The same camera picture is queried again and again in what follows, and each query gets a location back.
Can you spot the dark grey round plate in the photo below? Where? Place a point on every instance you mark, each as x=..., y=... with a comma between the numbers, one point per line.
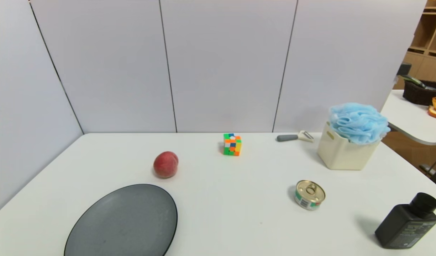
x=125, y=222

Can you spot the dark woven basket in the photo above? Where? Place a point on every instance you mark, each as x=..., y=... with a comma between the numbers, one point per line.
x=419, y=95

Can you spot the light blue bath loofah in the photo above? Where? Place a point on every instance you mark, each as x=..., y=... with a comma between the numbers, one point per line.
x=358, y=122

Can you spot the colourful puzzle cube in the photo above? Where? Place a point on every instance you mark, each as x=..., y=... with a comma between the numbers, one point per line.
x=232, y=144

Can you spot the wooden shelf unit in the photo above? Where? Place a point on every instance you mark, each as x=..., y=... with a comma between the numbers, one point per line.
x=427, y=32

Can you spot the black pump bottle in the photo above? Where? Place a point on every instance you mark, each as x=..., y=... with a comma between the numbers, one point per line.
x=404, y=224

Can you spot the white side table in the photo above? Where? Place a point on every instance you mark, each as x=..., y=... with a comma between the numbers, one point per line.
x=410, y=117

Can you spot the red peach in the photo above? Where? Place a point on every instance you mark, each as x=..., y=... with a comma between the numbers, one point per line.
x=165, y=164

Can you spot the small tin can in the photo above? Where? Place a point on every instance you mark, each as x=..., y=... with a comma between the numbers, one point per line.
x=309, y=195

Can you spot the cream white plastic box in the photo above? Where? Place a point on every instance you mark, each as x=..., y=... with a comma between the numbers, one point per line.
x=342, y=154

